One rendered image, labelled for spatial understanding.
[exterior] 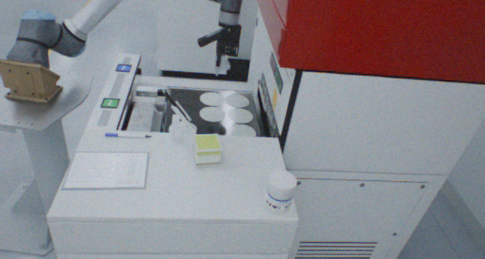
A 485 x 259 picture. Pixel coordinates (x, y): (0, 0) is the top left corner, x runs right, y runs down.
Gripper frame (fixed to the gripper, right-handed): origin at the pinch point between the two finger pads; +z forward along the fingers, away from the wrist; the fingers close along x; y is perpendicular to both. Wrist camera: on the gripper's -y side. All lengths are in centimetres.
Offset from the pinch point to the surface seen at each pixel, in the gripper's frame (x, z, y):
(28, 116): -7, 24, -68
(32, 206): 22, 96, -84
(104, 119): -26.6, 11.2, -36.2
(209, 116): -13.1, 13.0, -0.9
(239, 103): -3.1, 10.9, 11.5
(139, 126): -19.0, 17.2, -25.8
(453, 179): 45, 72, 175
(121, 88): -7.7, 8.3, -34.3
